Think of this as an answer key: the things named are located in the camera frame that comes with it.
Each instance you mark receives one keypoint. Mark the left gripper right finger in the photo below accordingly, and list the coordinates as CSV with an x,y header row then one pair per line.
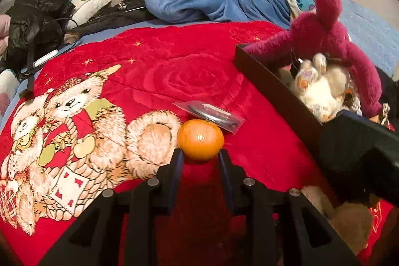
x,y
232,179

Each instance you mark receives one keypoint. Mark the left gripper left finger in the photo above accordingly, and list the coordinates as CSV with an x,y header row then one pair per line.
x,y
169,177

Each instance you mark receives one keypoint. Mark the orange tangerine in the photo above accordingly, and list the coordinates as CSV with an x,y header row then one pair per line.
x,y
200,140

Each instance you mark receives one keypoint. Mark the round silver item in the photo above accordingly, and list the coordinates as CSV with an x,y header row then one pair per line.
x,y
223,119

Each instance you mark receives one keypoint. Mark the red teddy bear blanket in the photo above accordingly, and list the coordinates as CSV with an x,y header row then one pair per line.
x,y
160,67

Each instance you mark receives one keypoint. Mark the white patterned plush toy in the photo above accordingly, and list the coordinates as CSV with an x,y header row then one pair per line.
x,y
325,88

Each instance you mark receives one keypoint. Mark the black cardboard box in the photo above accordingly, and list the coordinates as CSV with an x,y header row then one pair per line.
x,y
352,137

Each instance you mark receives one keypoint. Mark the beige small teddy plush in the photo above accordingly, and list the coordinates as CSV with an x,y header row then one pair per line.
x,y
352,221

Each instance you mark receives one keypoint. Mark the magenta plush toy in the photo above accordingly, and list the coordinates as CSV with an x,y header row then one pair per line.
x,y
320,31

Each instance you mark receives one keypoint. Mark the dark garment near pillow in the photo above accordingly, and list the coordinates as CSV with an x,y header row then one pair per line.
x,y
125,13

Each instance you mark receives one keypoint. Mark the cartoon print pillow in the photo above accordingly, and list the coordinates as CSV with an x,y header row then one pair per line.
x,y
84,10

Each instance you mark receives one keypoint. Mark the blue bed sheet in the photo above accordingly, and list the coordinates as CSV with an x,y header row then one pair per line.
x,y
371,33

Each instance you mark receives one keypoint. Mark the black puffer jacket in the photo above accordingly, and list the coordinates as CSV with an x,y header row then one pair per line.
x,y
36,25

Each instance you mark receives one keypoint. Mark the pink quilted garment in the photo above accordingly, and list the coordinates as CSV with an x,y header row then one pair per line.
x,y
5,21

